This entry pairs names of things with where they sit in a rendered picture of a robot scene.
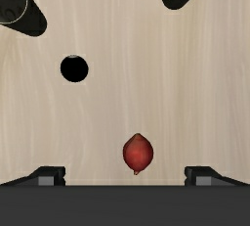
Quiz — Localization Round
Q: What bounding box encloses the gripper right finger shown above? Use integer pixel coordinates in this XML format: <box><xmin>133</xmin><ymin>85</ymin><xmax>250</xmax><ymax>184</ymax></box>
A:
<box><xmin>184</xmin><ymin>165</ymin><xmax>250</xmax><ymax>187</ymax></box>

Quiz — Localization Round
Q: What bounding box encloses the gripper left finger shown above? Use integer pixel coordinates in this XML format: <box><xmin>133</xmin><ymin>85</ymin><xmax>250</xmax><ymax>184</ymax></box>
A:
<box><xmin>0</xmin><ymin>165</ymin><xmax>66</xmax><ymax>187</ymax></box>

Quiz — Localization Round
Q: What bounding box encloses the red onion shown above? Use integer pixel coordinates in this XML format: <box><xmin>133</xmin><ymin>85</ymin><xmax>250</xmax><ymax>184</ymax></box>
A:
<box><xmin>122</xmin><ymin>132</ymin><xmax>154</xmax><ymax>176</ymax></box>

